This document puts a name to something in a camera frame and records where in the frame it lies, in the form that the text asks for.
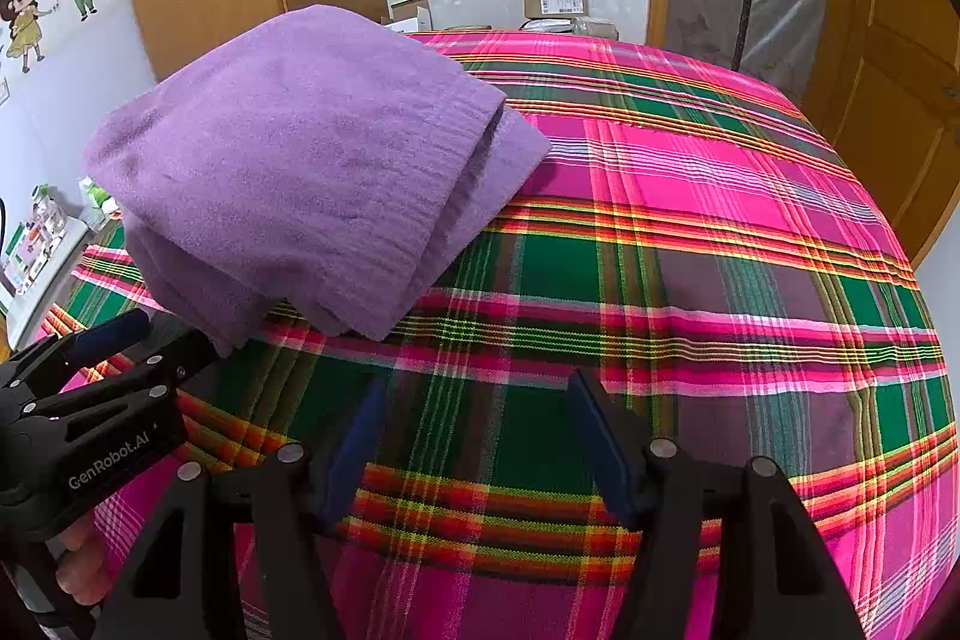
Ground pink green plaid bedspread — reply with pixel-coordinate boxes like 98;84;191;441
34;29;950;640

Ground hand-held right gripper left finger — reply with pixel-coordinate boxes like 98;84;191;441
124;377;389;640

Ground white desk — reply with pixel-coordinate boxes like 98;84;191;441
0;212;122;352

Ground person's left hand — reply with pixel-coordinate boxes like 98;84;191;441
57;515;107;620

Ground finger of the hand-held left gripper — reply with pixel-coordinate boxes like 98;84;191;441
0;308;154;395
97;331;221;398

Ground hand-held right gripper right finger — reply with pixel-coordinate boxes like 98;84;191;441
568;370;871;640

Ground printed packets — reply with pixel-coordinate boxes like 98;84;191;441
0;181;121;300

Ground small white box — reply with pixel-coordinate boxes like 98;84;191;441
388;0;434;34

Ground wooden door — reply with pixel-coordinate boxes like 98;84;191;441
799;0;960;272

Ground purple fleece cloth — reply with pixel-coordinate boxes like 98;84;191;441
82;5;553;357

